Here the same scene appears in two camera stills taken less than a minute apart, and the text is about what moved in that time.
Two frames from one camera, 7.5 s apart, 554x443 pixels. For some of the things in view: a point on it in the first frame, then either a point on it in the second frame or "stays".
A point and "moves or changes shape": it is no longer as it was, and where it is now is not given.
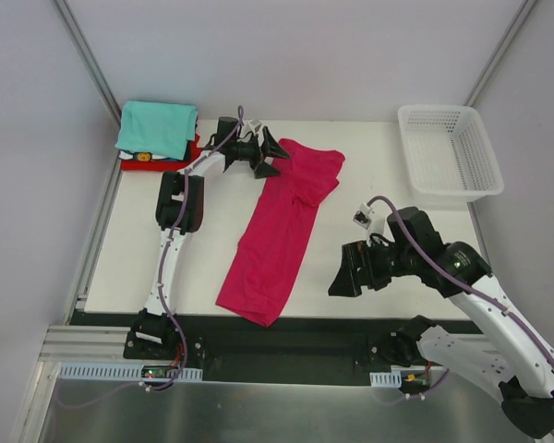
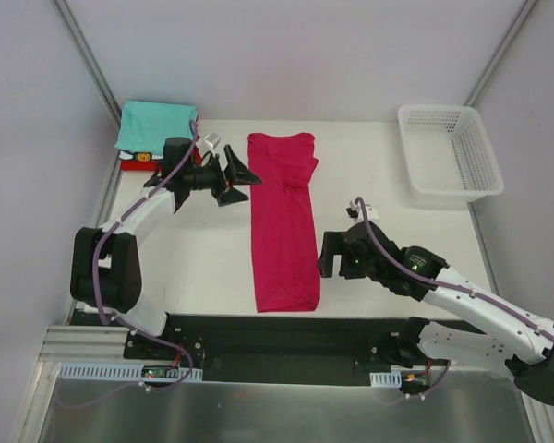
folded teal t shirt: [157, 128] stays
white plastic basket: [449, 157] stays
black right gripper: [362, 269] → [342, 257]
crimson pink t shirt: [275, 237] moves or changes shape
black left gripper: [259, 150] → [218, 178]
